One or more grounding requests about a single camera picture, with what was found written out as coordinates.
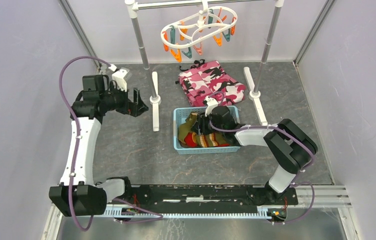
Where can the striped olive sock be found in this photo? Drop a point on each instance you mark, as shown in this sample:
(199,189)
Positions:
(211,140)
(186,127)

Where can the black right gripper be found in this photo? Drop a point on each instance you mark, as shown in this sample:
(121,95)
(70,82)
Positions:
(203,120)

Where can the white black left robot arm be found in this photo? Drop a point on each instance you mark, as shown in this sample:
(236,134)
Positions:
(77,194)

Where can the white round clip hanger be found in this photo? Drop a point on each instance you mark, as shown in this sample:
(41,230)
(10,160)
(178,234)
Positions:
(185,37)

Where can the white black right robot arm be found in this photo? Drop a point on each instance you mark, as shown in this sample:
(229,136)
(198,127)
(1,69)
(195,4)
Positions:
(292,148)

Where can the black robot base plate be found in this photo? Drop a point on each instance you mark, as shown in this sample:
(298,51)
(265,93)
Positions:
(206,198)

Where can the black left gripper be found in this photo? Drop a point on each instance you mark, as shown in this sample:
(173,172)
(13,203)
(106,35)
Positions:
(135,108)

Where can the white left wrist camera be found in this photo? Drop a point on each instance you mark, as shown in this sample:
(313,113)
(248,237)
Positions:
(120,76)

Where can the light blue plastic basket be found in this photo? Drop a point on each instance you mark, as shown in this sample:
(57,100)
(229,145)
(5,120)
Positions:
(179,117)

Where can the white drying rack stand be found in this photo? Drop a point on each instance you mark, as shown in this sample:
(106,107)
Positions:
(253,84)

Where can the pink camouflage cloth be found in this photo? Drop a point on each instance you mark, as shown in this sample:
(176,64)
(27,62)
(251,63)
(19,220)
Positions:
(209,79)

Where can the red sock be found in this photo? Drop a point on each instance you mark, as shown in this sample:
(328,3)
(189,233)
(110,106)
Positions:
(191,140)

